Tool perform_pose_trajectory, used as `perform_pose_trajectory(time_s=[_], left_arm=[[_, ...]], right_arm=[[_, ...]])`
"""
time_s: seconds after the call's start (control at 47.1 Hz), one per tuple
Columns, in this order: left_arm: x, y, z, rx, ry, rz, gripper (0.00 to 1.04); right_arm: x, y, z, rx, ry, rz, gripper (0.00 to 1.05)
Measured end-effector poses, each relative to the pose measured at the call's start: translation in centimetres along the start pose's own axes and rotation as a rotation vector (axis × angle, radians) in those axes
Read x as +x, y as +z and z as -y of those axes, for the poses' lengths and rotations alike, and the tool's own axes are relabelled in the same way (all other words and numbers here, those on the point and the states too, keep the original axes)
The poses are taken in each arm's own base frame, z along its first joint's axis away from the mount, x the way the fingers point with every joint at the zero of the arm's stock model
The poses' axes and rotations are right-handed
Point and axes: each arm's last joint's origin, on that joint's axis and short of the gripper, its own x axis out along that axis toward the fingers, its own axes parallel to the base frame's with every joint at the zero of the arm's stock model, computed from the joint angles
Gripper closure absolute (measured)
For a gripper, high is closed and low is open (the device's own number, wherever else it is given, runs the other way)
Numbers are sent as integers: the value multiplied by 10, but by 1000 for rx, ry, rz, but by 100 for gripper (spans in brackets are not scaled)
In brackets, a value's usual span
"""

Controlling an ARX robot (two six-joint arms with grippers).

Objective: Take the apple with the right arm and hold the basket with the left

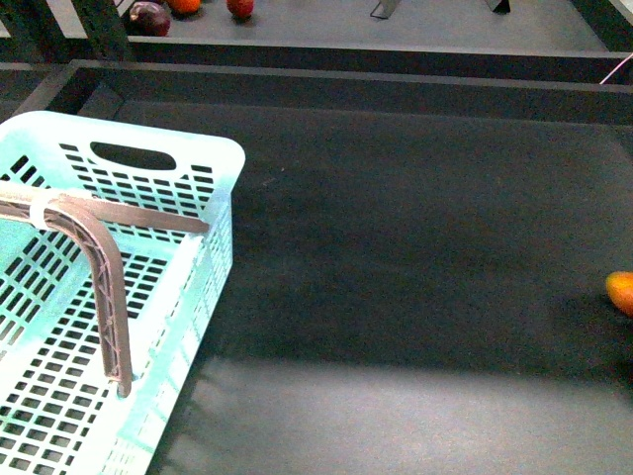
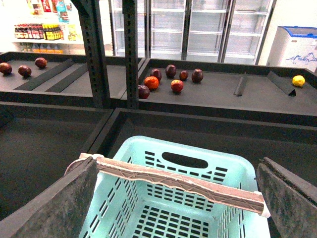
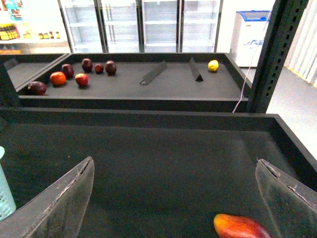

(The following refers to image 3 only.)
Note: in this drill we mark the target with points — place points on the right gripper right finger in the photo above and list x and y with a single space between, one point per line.
292 206

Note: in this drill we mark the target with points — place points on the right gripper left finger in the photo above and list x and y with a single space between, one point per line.
58 211

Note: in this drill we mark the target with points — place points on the light blue plastic basket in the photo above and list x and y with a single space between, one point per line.
7 203

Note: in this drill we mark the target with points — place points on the red yellow apple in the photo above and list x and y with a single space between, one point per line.
230 226

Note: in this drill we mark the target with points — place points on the dark red apple front left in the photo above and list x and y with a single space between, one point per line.
37 88

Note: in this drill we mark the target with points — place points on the dark red apple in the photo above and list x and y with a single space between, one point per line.
68 70
110 67
37 88
87 65

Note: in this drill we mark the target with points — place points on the orange red apple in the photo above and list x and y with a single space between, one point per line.
58 78

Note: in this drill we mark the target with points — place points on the red apple centre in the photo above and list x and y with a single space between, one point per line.
82 79

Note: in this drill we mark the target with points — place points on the small red apple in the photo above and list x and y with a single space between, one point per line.
99 68

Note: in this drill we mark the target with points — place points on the dark red apple back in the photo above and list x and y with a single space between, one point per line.
87 65

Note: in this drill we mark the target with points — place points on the dark red apple right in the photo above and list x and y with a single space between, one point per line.
110 67

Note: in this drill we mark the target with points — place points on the black lower display tray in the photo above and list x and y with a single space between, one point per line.
157 174

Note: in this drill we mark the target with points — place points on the black upper display tray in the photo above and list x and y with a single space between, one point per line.
174 89

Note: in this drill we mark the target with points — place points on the black neighbour display tray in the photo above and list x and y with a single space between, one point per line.
23 67

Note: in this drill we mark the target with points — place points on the black divider left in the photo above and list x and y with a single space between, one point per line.
148 78

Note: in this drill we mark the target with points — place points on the black divider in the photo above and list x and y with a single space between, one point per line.
148 78
195 71

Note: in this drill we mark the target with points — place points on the yellow lemon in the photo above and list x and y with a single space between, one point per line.
213 65

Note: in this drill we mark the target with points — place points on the black divider right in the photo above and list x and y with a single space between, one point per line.
195 71

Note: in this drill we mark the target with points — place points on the white chest freezer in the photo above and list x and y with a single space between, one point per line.
248 36

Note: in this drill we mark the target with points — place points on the grocery shelf with bottles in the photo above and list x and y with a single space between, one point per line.
32 27

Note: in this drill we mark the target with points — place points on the glass door refrigerator row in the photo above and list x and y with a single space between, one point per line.
141 26

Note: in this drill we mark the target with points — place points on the black perforated shelf post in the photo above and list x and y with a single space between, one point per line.
283 24

